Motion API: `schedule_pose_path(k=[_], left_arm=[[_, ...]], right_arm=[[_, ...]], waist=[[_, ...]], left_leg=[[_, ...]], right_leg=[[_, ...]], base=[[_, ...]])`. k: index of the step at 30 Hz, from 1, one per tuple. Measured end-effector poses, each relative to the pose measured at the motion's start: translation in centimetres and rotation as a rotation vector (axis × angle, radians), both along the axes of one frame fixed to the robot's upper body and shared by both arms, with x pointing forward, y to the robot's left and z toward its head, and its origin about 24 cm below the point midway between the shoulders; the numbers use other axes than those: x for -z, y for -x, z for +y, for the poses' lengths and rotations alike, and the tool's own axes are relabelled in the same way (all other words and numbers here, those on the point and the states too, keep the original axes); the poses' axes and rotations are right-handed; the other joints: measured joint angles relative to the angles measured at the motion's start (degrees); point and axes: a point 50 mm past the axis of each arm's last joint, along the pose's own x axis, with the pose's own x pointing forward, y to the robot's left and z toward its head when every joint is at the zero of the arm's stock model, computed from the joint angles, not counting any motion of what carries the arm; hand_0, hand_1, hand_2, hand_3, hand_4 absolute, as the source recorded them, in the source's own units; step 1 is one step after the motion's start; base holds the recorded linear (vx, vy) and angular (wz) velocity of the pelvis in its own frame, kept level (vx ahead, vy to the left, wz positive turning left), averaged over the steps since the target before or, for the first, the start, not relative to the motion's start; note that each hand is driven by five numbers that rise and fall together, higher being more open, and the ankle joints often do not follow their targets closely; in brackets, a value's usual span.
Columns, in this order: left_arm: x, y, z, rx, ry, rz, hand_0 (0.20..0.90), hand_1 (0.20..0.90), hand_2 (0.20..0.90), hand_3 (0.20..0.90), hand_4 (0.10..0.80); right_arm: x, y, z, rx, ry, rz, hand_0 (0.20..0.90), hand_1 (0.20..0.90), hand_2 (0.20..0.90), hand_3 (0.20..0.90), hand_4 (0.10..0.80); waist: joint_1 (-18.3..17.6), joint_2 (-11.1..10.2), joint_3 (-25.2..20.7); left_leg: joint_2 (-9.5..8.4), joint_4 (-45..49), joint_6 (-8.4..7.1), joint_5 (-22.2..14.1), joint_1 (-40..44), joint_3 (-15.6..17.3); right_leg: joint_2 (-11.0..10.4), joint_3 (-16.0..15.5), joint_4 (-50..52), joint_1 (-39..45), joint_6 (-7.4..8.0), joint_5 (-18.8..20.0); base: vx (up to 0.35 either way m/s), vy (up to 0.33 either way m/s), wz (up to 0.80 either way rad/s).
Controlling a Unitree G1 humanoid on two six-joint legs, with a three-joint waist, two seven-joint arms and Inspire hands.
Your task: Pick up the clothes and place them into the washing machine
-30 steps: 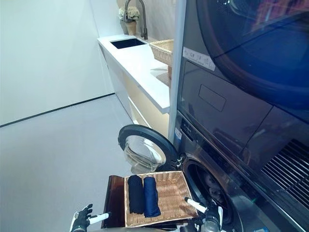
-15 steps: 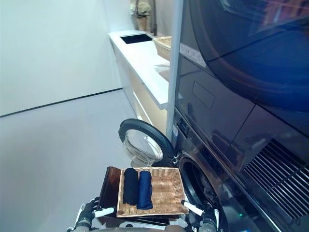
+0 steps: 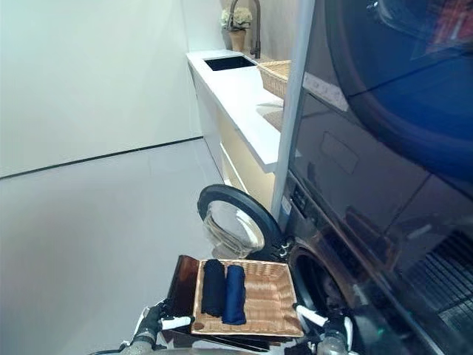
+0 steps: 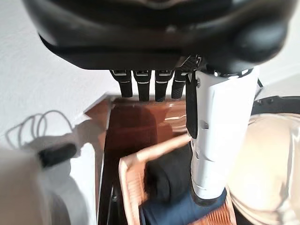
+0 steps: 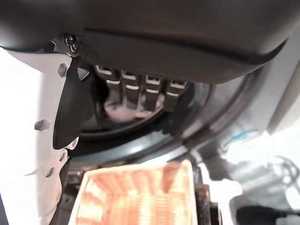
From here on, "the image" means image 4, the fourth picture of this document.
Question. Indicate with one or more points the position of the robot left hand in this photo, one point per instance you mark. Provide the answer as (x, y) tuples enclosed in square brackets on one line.
[(152, 35)]

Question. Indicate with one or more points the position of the large black garment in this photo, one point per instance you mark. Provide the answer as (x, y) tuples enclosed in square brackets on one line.
[(168, 173)]

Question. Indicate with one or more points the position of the blue garment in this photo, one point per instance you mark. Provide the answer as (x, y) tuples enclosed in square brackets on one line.
[(175, 211)]

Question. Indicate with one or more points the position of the round glass washer door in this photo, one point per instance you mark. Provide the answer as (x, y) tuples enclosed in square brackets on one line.
[(264, 152)]

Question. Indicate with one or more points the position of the rectangular wicker laundry basket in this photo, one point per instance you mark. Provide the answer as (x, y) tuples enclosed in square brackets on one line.
[(131, 187)]

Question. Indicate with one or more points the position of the silver robot left leg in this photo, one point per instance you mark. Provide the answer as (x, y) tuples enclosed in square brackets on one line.
[(56, 154)]

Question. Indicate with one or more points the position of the brown acrylic stand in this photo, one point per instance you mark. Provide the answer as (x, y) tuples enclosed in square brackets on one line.
[(131, 122)]

